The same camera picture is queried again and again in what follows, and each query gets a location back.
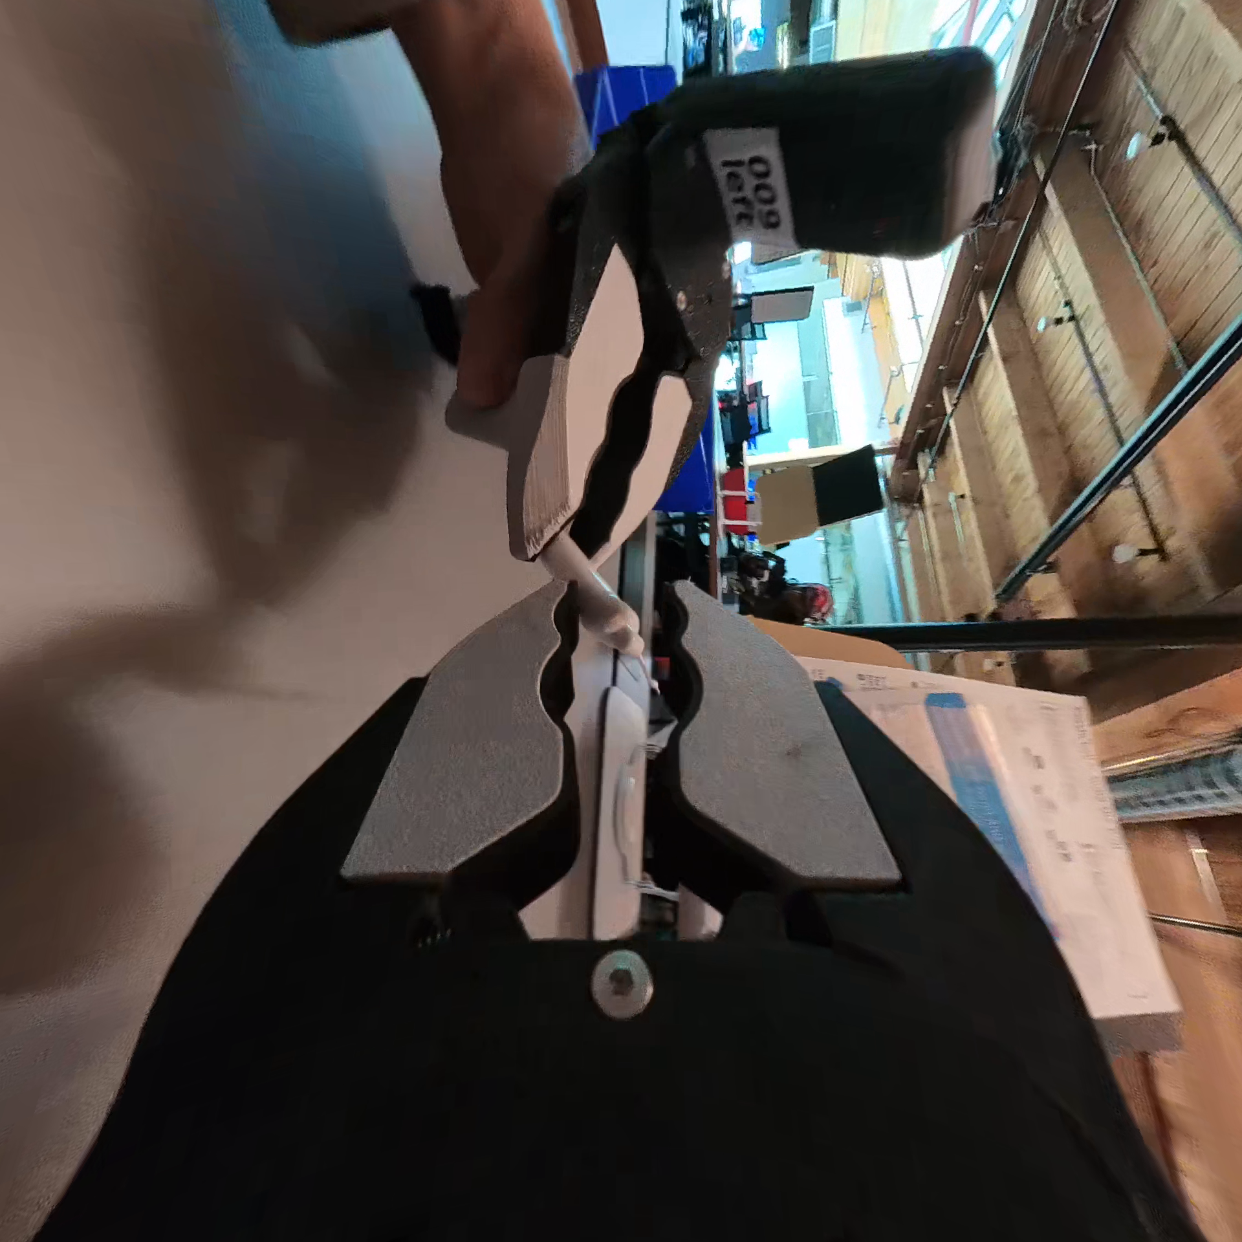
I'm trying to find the black and cream board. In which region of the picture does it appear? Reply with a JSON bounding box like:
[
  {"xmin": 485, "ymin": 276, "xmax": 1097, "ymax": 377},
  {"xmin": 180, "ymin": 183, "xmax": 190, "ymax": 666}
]
[{"xmin": 755, "ymin": 445, "xmax": 885, "ymax": 548}]

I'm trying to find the black metal pole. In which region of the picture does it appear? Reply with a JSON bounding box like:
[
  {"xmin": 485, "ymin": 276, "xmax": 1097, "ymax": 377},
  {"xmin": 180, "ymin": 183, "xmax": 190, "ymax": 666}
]
[{"xmin": 805, "ymin": 613, "xmax": 1242, "ymax": 653}]

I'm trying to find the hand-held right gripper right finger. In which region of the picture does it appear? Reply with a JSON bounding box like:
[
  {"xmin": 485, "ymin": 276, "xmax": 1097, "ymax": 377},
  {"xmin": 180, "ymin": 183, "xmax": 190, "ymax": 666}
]
[{"xmin": 666, "ymin": 579, "xmax": 906, "ymax": 918}]

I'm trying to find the person's left hand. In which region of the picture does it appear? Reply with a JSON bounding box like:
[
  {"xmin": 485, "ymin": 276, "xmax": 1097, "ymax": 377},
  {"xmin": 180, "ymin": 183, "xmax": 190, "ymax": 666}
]
[{"xmin": 433, "ymin": 0, "xmax": 595, "ymax": 411}]

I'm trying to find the blue plastic bin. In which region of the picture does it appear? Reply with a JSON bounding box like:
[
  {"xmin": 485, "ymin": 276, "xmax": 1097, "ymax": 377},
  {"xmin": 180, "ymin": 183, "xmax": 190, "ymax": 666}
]
[{"xmin": 572, "ymin": 62, "xmax": 727, "ymax": 516}]

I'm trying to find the wooden document stand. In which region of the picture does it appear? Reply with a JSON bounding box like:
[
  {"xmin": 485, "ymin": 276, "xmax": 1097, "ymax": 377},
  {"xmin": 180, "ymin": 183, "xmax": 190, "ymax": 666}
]
[{"xmin": 587, "ymin": 615, "xmax": 1190, "ymax": 1058}]

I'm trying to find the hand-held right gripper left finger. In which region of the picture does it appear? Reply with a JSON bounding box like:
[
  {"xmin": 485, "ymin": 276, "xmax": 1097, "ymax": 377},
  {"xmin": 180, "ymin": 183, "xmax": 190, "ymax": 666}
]
[{"xmin": 340, "ymin": 579, "xmax": 584, "ymax": 907}]

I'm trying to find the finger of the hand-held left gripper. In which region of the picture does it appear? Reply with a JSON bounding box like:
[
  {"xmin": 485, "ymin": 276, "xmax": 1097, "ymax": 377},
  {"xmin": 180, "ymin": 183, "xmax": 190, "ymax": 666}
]
[
  {"xmin": 570, "ymin": 371, "xmax": 717, "ymax": 575},
  {"xmin": 504, "ymin": 242, "xmax": 649, "ymax": 566}
]

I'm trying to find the printed instruction sheet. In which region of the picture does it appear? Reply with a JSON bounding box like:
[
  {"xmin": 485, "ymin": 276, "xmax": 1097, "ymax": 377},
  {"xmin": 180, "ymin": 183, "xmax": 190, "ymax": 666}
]
[{"xmin": 795, "ymin": 655, "xmax": 1187, "ymax": 1057}]

